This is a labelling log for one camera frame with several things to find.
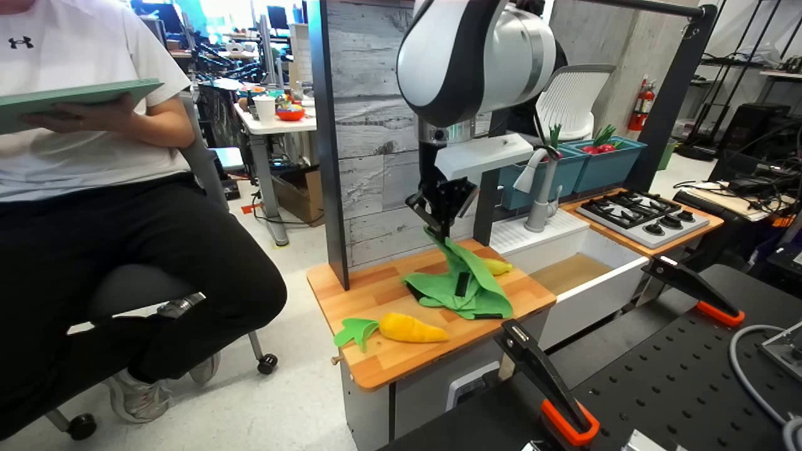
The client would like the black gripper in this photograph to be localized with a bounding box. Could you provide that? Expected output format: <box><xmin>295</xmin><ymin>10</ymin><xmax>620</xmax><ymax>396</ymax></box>
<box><xmin>407</xmin><ymin>177</ymin><xmax>481</xmax><ymax>249</ymax></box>

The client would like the wooden toy kitchen counter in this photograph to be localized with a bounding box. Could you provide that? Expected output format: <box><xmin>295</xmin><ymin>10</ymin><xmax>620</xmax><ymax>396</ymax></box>
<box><xmin>307</xmin><ymin>185</ymin><xmax>728</xmax><ymax>451</ymax></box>

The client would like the small yellow plush toy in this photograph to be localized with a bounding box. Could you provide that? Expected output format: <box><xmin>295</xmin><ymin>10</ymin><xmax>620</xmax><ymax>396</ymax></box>
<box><xmin>481</xmin><ymin>255</ymin><xmax>517</xmax><ymax>282</ymax></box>

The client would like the grey toy faucet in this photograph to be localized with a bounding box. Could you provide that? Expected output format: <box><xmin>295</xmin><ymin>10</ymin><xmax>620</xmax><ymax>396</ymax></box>
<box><xmin>512</xmin><ymin>149</ymin><xmax>563</xmax><ymax>235</ymax></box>

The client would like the yellow plush toy carrot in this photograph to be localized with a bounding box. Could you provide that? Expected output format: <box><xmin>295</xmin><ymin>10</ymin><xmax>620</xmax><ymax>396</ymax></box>
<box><xmin>333</xmin><ymin>312</ymin><xmax>452</xmax><ymax>354</ymax></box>

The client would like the grey stone pattern backsplash panel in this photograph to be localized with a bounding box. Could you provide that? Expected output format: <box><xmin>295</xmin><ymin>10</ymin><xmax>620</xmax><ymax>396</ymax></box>
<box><xmin>320</xmin><ymin>0</ymin><xmax>471</xmax><ymax>271</ymax></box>

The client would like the cardboard box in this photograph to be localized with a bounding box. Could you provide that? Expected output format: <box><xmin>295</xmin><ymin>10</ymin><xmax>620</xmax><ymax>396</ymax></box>
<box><xmin>273</xmin><ymin>164</ymin><xmax>327</xmax><ymax>228</ymax></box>

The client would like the white toy kitchen sink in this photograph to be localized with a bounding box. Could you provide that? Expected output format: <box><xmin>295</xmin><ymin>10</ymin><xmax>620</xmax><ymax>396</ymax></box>
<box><xmin>486</xmin><ymin>209</ymin><xmax>651</xmax><ymax>352</ymax></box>

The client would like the white plastic panel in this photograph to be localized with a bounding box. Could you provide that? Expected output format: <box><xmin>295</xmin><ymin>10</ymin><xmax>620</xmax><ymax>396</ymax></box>
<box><xmin>533</xmin><ymin>63</ymin><xmax>617</xmax><ymax>144</ymax></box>

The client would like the red bowl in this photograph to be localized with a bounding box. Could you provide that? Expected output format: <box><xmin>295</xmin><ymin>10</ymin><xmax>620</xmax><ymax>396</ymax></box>
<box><xmin>275</xmin><ymin>104</ymin><xmax>308</xmax><ymax>126</ymax></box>

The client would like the grey toy stove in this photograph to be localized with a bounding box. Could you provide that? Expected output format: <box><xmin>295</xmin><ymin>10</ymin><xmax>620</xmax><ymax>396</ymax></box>
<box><xmin>573</xmin><ymin>185</ymin><xmax>711</xmax><ymax>252</ymax></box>

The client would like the white work table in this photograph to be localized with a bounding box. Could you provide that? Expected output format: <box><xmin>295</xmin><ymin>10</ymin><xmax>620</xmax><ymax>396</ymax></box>
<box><xmin>233</xmin><ymin>99</ymin><xmax>320</xmax><ymax>249</ymax></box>

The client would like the white cup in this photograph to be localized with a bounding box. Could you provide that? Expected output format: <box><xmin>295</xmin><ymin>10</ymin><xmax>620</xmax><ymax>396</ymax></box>
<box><xmin>251</xmin><ymin>94</ymin><xmax>278</xmax><ymax>126</ymax></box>

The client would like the red fire extinguisher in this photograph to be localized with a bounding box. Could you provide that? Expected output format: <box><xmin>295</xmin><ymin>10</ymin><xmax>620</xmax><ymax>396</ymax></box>
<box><xmin>626</xmin><ymin>73</ymin><xmax>659</xmax><ymax>136</ymax></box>

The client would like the grey office chair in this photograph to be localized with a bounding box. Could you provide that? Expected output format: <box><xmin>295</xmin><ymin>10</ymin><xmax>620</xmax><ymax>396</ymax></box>
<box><xmin>45</xmin><ymin>136</ymin><xmax>284</xmax><ymax>445</ymax></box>

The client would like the grey device box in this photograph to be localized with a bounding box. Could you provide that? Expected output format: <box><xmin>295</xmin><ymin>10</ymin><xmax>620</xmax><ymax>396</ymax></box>
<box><xmin>759</xmin><ymin>322</ymin><xmax>802</xmax><ymax>383</ymax></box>

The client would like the person in white shirt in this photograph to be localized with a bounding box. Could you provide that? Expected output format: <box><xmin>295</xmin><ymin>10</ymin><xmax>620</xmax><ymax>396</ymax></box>
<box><xmin>0</xmin><ymin>0</ymin><xmax>292</xmax><ymax>423</ymax></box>

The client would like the green tablet board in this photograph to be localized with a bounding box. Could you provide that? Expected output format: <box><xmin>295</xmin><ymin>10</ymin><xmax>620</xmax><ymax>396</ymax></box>
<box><xmin>0</xmin><ymin>79</ymin><xmax>166</xmax><ymax>136</ymax></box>

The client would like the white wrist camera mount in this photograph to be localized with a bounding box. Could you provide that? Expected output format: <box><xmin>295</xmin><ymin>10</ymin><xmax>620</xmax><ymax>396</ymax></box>
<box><xmin>434</xmin><ymin>133</ymin><xmax>537</xmax><ymax>184</ymax></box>

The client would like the black metal frame post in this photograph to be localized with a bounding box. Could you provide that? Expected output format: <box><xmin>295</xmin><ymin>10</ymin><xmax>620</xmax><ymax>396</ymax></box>
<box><xmin>597</xmin><ymin>0</ymin><xmax>723</xmax><ymax>195</ymax></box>
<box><xmin>307</xmin><ymin>0</ymin><xmax>353</xmax><ymax>293</ymax></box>

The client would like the black clamp with orange handle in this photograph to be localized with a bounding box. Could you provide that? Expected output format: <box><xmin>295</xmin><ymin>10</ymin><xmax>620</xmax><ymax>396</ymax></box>
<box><xmin>491</xmin><ymin>319</ymin><xmax>604</xmax><ymax>451</ymax></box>
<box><xmin>645</xmin><ymin>254</ymin><xmax>749</xmax><ymax>332</ymax></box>

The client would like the white cable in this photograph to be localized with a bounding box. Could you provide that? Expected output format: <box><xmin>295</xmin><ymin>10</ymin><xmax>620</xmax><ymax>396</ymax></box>
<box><xmin>728</xmin><ymin>323</ymin><xmax>802</xmax><ymax>451</ymax></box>

